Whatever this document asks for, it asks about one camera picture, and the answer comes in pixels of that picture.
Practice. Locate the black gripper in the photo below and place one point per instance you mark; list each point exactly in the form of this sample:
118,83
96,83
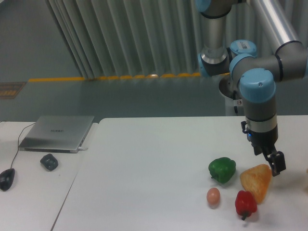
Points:
264,143

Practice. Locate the black computer mouse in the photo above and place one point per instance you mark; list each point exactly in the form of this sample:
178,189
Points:
6,179

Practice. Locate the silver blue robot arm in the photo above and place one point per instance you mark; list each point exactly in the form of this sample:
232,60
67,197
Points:
253,79

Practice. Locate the green bell pepper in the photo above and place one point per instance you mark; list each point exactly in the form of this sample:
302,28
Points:
222,169

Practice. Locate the red bell pepper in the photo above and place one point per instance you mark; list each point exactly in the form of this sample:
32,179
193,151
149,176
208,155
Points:
245,204

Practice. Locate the orange toy bread wedge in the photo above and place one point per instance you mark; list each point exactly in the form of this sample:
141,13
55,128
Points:
257,181

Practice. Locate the brown egg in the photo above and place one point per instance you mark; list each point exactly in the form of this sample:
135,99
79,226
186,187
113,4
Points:
213,196

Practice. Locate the white pleated curtain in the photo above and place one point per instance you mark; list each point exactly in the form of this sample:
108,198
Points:
134,38

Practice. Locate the small black case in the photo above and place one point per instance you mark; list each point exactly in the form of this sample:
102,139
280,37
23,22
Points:
49,162

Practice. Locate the silver closed laptop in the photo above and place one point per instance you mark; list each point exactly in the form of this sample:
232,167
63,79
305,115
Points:
57,134

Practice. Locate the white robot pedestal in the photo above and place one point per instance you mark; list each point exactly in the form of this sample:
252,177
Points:
233,101

